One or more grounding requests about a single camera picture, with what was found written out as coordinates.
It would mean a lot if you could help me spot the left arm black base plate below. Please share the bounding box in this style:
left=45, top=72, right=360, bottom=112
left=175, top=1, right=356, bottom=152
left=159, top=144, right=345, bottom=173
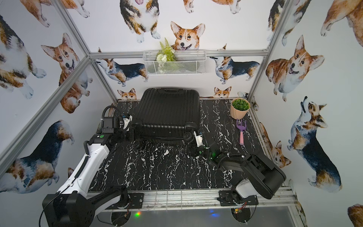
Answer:
left=107, top=193, right=144, bottom=210

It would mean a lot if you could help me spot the aluminium front rail frame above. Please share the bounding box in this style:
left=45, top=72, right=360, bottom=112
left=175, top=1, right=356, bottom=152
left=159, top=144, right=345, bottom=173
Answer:
left=95, top=186, right=307, bottom=227

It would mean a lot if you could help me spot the artificial fern with white flower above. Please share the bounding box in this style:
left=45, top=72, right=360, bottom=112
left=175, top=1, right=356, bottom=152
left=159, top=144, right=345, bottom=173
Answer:
left=156, top=38, right=177, bottom=74

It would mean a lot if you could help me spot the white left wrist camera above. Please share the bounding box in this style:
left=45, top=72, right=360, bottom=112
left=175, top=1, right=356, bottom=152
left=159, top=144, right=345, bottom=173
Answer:
left=122, top=113, right=133, bottom=131

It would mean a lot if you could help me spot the white wire wall basket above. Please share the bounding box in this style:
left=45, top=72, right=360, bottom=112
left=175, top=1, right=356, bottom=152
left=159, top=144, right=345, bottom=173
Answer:
left=143, top=50, right=207, bottom=75

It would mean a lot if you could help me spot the purple pink garden fork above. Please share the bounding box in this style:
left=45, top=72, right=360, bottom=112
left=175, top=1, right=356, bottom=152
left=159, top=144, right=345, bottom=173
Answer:
left=236, top=119, right=247, bottom=146

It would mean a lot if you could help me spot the green artificial succulent plant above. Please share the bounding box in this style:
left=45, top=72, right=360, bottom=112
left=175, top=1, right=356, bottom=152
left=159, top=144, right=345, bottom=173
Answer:
left=232, top=99, right=250, bottom=111

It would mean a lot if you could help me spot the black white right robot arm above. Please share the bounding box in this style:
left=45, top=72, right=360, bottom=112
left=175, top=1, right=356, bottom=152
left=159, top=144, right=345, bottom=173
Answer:
left=192, top=132, right=286, bottom=204

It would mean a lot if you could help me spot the peach plastic flower pot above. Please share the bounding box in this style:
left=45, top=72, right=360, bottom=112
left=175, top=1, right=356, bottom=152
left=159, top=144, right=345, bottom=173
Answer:
left=230, top=97, right=251, bottom=120

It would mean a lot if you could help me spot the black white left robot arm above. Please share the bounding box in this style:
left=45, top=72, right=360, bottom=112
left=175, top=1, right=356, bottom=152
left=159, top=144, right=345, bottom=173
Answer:
left=40, top=106, right=133, bottom=227

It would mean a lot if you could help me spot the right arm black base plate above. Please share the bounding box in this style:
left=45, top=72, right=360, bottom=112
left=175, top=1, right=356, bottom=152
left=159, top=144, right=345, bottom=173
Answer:
left=217, top=190, right=259, bottom=206

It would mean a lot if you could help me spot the black hard-shell suitcase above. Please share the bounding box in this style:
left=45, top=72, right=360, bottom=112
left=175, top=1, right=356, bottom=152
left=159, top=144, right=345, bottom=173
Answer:
left=131, top=88, right=200, bottom=145

